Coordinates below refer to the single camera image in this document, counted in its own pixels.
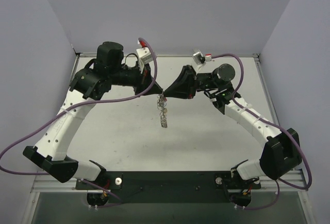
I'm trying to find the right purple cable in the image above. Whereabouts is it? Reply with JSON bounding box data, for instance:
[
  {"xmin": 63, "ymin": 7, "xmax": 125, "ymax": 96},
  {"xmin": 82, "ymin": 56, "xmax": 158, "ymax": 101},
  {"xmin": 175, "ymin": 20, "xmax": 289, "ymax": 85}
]
[{"xmin": 211, "ymin": 53, "xmax": 312, "ymax": 211}]

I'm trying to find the metal disc keyring holder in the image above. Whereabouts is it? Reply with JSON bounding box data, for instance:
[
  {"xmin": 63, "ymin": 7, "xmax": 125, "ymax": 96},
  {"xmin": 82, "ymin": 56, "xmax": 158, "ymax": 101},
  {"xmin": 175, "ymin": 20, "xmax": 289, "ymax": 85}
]
[{"xmin": 157, "ymin": 94, "xmax": 168, "ymax": 128}]

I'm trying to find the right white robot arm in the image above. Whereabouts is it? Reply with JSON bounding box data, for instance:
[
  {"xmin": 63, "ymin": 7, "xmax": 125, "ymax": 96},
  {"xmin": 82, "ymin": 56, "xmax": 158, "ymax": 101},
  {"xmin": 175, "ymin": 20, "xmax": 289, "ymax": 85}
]
[{"xmin": 164, "ymin": 64, "xmax": 302, "ymax": 181}]

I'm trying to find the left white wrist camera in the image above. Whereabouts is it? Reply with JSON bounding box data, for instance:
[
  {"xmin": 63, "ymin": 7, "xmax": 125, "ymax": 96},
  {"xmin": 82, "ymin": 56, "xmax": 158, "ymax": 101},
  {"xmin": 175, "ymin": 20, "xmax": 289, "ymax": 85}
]
[{"xmin": 136, "ymin": 41, "xmax": 153, "ymax": 73}]

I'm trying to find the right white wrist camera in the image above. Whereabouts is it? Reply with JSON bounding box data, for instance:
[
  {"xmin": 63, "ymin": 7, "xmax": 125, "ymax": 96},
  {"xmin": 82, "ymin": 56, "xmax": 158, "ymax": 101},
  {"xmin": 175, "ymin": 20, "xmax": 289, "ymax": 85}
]
[{"xmin": 192, "ymin": 50, "xmax": 212, "ymax": 73}]

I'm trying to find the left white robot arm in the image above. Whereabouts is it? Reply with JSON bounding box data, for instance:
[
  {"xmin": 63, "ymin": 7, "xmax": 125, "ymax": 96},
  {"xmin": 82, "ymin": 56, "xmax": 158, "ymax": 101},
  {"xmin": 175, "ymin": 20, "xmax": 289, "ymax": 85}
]
[{"xmin": 23, "ymin": 38, "xmax": 162, "ymax": 189}]

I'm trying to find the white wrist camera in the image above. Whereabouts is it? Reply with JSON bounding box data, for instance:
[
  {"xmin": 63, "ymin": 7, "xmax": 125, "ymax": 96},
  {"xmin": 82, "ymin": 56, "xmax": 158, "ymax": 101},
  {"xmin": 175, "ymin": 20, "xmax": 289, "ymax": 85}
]
[
  {"xmin": 192, "ymin": 50, "xmax": 212, "ymax": 73},
  {"xmin": 136, "ymin": 41, "xmax": 153, "ymax": 73}
]

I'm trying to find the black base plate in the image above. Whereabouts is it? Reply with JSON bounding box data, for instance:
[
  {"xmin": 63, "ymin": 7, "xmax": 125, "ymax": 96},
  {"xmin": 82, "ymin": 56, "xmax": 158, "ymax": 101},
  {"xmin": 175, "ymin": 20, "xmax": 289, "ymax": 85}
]
[{"xmin": 76, "ymin": 171, "xmax": 261, "ymax": 203}]

